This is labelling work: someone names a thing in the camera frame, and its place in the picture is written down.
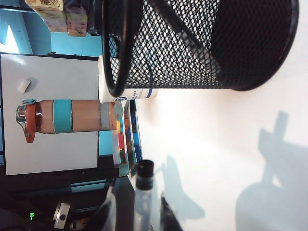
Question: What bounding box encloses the white paper cup blue logo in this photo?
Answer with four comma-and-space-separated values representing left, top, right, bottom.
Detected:
98, 54, 159, 105

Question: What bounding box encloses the small white knob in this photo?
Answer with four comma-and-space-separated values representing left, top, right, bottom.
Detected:
16, 78, 31, 94

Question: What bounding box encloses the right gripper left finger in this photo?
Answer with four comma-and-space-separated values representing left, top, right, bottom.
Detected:
95, 186, 117, 231

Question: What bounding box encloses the white cabinet door panel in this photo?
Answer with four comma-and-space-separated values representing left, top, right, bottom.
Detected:
0, 52, 100, 176

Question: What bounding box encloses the clear bottle orange lid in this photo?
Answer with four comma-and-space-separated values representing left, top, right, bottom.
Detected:
15, 98, 124, 144

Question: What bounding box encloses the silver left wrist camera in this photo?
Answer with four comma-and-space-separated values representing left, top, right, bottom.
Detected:
52, 201, 71, 230

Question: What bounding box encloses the black gel pen clear cap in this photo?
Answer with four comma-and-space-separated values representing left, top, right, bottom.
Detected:
144, 0, 219, 75
133, 159, 155, 231

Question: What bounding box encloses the clear pack of colourful letters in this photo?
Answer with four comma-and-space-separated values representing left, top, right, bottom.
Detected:
111, 100, 143, 178

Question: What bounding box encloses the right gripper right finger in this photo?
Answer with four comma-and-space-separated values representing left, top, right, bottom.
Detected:
160, 196, 187, 231

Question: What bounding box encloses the black mesh pen holder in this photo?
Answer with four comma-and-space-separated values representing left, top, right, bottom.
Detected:
100, 0, 301, 97

